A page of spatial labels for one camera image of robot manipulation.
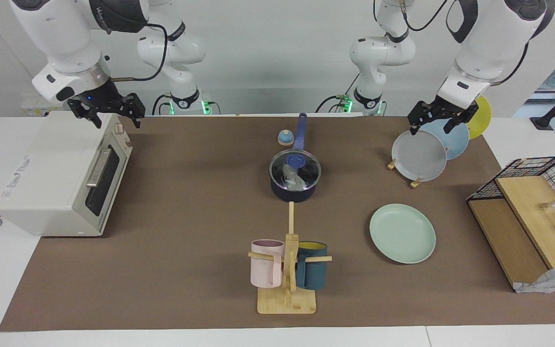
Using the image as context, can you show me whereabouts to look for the glass lid blue knob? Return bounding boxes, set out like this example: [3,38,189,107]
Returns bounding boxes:
[269,149,322,191]

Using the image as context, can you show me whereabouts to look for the white bag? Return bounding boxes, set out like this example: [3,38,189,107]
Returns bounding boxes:
[280,164,307,189]

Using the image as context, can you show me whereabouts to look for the light blue plate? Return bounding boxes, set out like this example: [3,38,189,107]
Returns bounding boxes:
[421,118,470,160]

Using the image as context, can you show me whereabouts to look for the grey plate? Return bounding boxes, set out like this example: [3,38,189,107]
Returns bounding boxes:
[392,129,448,182]

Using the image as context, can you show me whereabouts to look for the yellow plate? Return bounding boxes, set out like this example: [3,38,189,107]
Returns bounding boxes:
[465,95,492,140]

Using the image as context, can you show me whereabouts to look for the wooden plate rack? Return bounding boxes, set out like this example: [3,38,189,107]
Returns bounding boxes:
[387,157,425,188]

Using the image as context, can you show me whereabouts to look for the pale green plate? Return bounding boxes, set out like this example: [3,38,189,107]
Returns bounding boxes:
[369,203,436,265]

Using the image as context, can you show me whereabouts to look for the white power strip box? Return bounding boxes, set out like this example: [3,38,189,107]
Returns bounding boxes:
[21,94,73,116]

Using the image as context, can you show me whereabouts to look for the cream toaster oven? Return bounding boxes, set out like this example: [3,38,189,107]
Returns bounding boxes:
[0,111,133,238]

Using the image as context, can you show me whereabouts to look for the brown table mat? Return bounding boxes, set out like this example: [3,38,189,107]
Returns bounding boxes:
[0,116,555,332]

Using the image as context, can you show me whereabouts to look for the dark teal mug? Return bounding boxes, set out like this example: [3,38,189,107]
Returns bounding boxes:
[295,241,329,290]

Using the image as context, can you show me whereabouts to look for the pink mug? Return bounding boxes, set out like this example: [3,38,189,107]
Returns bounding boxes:
[250,239,286,289]

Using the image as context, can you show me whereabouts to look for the wooden mug tree stand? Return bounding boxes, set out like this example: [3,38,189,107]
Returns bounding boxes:
[248,201,332,315]

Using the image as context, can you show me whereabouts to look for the black base cable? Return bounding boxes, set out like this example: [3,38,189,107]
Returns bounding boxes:
[316,72,360,114]
[152,94,172,116]

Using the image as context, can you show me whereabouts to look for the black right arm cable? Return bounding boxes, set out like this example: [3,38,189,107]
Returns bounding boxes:
[111,22,170,82]

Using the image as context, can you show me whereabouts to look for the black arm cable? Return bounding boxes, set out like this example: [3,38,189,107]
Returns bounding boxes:
[111,22,170,82]
[400,0,451,32]

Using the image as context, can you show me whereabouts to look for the black wire basket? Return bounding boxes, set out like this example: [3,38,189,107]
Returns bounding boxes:
[467,156,555,222]

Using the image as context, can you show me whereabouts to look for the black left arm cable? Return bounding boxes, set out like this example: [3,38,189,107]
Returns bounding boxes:
[400,0,451,32]

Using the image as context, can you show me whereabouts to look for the black pot blue handle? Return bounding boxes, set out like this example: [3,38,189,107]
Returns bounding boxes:
[269,112,322,203]

